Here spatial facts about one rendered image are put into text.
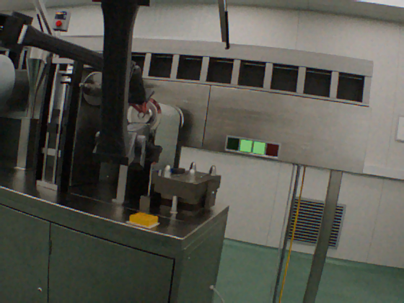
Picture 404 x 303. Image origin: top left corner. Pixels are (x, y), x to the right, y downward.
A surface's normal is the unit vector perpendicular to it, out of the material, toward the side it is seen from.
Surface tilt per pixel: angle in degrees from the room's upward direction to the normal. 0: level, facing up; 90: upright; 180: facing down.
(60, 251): 90
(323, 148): 90
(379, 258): 90
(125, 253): 90
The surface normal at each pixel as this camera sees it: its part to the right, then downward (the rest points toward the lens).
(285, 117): -0.28, 0.01
